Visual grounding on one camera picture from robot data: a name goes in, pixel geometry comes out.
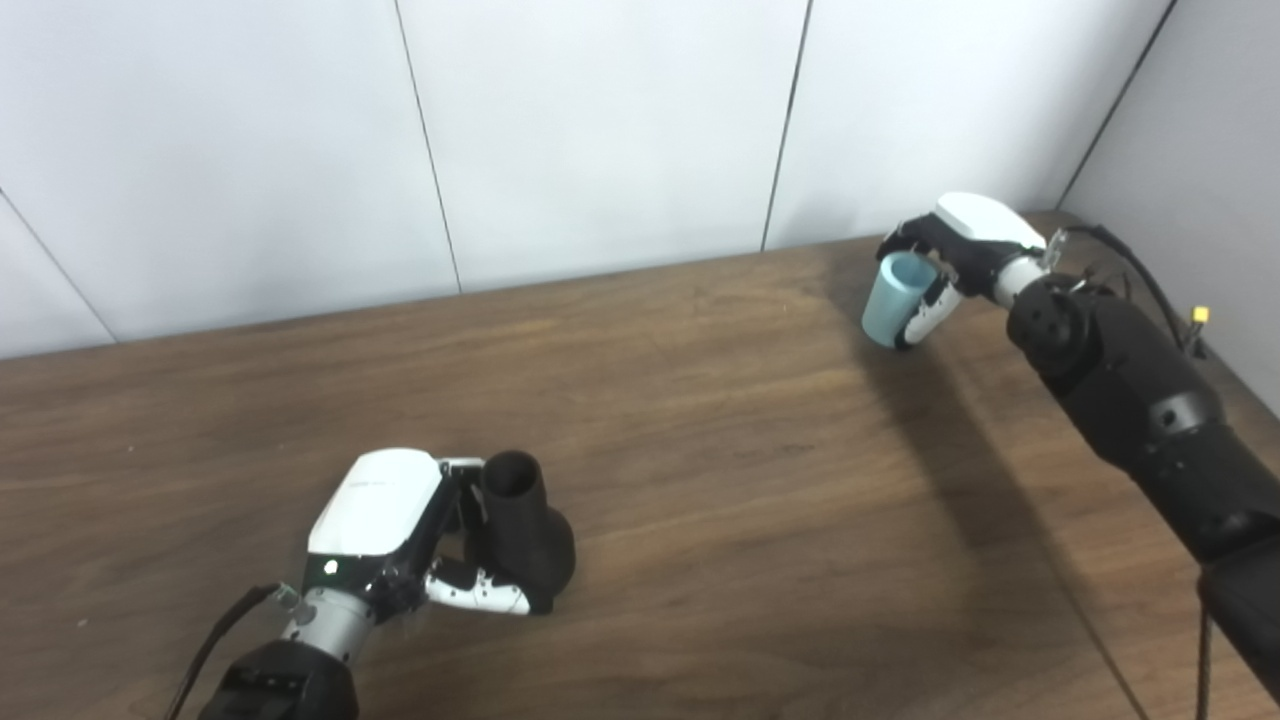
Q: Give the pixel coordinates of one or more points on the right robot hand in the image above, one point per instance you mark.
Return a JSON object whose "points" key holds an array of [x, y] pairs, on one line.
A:
{"points": [[975, 240]]}

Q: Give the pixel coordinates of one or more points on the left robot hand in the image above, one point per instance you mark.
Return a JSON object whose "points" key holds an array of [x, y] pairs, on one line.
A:
{"points": [[378, 510]]}

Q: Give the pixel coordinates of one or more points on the black nozzle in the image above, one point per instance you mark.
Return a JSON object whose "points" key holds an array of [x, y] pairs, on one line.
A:
{"points": [[525, 540]]}

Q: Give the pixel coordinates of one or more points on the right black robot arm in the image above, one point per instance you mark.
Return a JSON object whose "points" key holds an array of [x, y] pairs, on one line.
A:
{"points": [[1150, 400]]}

